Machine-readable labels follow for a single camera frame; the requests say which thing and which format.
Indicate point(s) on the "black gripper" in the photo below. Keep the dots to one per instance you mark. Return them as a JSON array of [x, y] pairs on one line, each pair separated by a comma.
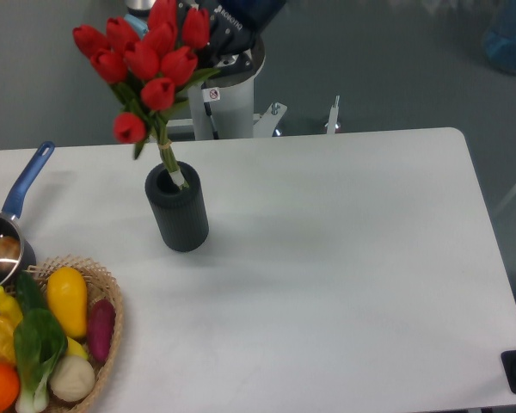
[[228, 35]]

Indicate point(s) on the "red tulip bouquet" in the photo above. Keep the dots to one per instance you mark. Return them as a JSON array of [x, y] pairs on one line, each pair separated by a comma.
[[148, 74]]

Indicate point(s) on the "dark grey ribbed vase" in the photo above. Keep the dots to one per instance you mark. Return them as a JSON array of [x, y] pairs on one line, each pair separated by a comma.
[[180, 213]]

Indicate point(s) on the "blue transparent container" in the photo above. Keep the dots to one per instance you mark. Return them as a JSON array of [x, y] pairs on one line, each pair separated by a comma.
[[499, 40]]

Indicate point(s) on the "woven bamboo basket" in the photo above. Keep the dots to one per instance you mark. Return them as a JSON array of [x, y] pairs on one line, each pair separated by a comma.
[[100, 285]]

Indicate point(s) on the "yellow squash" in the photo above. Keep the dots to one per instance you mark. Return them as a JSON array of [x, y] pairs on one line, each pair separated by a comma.
[[66, 295]]

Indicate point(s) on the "bread roll in pan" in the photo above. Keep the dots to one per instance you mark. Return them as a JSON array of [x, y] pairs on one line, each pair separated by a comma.
[[10, 250]]

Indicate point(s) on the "purple eggplant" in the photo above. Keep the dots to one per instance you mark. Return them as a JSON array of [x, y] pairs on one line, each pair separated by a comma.
[[100, 329]]

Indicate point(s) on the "small yellow pepper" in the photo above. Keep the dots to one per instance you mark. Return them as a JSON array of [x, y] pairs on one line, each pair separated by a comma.
[[10, 308]]

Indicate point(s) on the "green bok choy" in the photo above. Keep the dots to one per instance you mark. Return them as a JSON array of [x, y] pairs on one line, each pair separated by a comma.
[[39, 343]]

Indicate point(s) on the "white garlic bulb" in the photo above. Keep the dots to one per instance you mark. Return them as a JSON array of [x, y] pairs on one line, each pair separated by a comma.
[[73, 379]]

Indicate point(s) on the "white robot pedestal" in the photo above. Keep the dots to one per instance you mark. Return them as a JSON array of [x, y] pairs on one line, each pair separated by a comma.
[[222, 100]]

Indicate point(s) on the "white table clamp bracket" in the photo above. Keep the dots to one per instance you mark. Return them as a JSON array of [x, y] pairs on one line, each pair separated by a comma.
[[333, 124]]

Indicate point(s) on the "blue handled saucepan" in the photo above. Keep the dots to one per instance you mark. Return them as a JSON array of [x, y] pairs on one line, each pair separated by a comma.
[[12, 210]]

